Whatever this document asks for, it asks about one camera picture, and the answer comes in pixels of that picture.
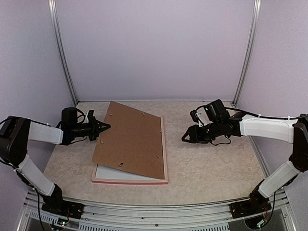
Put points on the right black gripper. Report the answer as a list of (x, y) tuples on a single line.
[(196, 136)]

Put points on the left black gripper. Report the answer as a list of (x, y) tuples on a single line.
[(95, 130)]

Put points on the brown cardboard backing board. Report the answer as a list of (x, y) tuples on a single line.
[(130, 139)]

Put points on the wooden picture frame pink edge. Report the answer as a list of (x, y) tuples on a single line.
[(163, 149)]

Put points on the photo print white border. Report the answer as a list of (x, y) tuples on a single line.
[(104, 172)]

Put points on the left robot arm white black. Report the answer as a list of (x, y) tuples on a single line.
[(16, 132)]

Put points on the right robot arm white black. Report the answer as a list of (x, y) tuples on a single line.
[(286, 137)]

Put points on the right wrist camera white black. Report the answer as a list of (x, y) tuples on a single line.
[(215, 111)]

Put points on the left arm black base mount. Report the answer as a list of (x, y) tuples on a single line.
[(66, 209)]

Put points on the front aluminium rail base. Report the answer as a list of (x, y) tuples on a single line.
[(98, 216)]

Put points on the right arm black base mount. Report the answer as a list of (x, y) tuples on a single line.
[(248, 207)]

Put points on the left aluminium corner post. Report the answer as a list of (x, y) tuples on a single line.
[(60, 48)]

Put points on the aluminium corner post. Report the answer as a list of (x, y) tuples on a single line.
[(248, 51), (60, 48)]

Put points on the right aluminium corner post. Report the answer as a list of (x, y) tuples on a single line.
[(248, 51)]

